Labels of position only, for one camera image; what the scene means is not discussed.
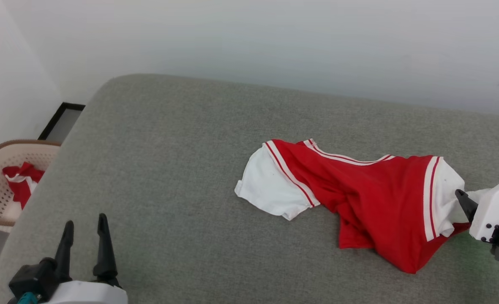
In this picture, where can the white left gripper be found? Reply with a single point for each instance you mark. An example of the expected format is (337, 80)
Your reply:
(88, 294)

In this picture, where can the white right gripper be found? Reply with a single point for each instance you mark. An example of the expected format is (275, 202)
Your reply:
(492, 211)

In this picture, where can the red and white shirt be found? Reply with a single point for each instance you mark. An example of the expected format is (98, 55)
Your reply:
(367, 190)

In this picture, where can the red clothes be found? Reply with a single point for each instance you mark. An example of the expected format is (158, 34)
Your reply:
(21, 188)

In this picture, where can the grey fabric sofa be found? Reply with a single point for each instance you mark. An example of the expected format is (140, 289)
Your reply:
(169, 169)

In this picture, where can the black framed panel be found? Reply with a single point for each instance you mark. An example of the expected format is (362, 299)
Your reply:
(74, 107)

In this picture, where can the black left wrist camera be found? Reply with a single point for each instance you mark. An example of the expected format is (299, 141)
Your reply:
(34, 276)

